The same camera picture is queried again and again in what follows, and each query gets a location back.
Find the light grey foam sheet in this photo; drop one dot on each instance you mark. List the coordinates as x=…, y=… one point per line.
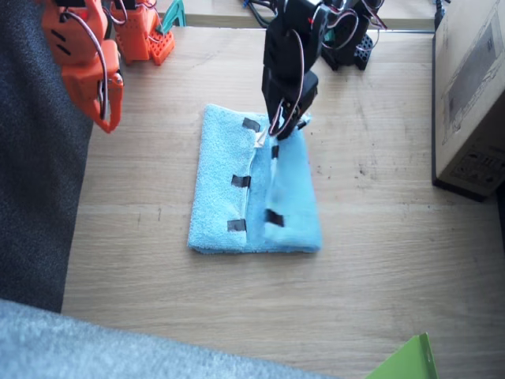
x=98, y=351

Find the light blue towel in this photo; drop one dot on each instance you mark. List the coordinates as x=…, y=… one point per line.
x=221, y=177

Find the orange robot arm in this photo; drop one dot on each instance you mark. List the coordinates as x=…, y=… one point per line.
x=136, y=39

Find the black tape strip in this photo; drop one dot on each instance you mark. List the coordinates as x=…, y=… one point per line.
x=302, y=125
x=274, y=218
x=236, y=225
x=251, y=124
x=275, y=152
x=240, y=181

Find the lime green plastic bracket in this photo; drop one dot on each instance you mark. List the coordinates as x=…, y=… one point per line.
x=410, y=363

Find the brown cardboard box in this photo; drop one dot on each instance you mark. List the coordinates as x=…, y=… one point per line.
x=469, y=98

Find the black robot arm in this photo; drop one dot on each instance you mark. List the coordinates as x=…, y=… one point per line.
x=284, y=47

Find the teal plastic clamp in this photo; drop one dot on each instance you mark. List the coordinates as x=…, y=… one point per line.
x=173, y=16

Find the dark grey foam sheet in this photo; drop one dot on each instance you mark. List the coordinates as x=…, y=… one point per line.
x=35, y=177

